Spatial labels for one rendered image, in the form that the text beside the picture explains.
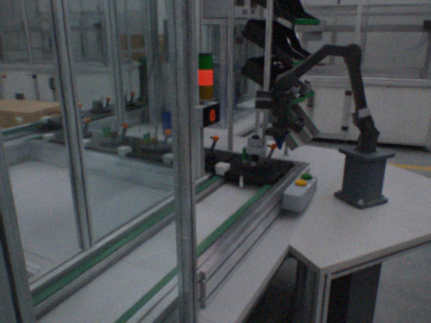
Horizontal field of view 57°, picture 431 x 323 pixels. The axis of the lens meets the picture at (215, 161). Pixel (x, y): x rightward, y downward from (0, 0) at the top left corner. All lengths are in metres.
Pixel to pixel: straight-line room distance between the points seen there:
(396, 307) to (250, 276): 1.57
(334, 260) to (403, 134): 4.46
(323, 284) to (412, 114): 4.45
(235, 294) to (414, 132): 4.76
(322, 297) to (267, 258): 0.21
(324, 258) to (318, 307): 0.15
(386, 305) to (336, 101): 3.41
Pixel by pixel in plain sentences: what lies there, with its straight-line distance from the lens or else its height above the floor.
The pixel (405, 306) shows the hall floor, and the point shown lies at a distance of 2.61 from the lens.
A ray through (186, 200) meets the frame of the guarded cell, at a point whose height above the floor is 1.20.
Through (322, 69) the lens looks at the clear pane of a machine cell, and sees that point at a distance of 5.44.
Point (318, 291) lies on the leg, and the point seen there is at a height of 0.76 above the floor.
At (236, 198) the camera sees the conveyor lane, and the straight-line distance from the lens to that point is 1.42.
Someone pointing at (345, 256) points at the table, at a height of 0.86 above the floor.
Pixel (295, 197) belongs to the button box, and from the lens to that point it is 1.36.
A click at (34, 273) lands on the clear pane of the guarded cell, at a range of 0.51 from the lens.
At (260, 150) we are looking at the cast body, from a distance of 1.54.
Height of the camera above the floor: 1.50
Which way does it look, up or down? 19 degrees down
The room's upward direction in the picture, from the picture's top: straight up
